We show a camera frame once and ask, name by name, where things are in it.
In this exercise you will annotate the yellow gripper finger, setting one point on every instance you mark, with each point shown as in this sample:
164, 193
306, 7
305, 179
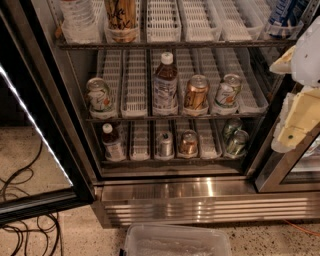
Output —
283, 64
300, 113

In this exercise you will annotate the brown tea bottle bottom shelf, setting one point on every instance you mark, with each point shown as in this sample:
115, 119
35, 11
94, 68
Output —
113, 143

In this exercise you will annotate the brown tea bottle shelf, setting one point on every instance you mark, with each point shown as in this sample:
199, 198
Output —
113, 143
165, 86

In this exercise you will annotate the blue white can top shelf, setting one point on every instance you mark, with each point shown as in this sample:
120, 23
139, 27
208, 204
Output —
287, 13

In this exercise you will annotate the green can rear bottom shelf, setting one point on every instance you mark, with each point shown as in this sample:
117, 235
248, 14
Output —
230, 127

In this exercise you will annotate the green can shelf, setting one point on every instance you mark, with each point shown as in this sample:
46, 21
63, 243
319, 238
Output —
230, 127
237, 143

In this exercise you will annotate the green can front bottom shelf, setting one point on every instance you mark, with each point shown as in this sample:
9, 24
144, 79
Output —
237, 143

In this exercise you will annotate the gold can middle shelf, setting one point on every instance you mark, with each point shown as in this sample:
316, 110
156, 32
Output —
196, 92

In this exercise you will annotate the copper can bottom shelf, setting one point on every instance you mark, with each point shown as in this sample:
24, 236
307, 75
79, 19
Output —
189, 143

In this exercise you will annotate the brown tea bottle middle shelf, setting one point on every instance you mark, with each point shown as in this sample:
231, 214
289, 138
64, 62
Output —
165, 86

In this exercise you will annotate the silver can bottom shelf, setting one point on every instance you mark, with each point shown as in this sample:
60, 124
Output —
165, 140

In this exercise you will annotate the gold tall can top shelf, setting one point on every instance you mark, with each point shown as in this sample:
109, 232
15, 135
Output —
121, 26

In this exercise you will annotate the stainless fridge base grille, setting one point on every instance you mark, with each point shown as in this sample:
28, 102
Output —
197, 201

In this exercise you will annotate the clear water bottle top shelf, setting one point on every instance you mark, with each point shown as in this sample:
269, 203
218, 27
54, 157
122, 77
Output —
79, 25

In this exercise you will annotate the black fridge door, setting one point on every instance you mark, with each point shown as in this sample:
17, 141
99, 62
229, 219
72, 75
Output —
46, 162

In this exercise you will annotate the white green can right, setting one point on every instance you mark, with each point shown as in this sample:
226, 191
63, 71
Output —
228, 90

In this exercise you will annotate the white green can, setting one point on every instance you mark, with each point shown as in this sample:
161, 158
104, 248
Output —
99, 95
228, 90

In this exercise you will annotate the white green can left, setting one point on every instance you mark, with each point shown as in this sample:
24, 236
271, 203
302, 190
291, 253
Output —
99, 95

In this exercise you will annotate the clear plastic bin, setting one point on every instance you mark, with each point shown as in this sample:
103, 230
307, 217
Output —
174, 240

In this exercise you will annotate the middle wire shelf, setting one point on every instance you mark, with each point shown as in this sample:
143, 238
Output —
175, 117

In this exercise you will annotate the wire shelf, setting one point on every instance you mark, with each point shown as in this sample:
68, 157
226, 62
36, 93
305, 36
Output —
175, 117
63, 45

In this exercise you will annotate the top wire shelf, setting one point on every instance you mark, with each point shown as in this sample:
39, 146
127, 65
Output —
63, 45

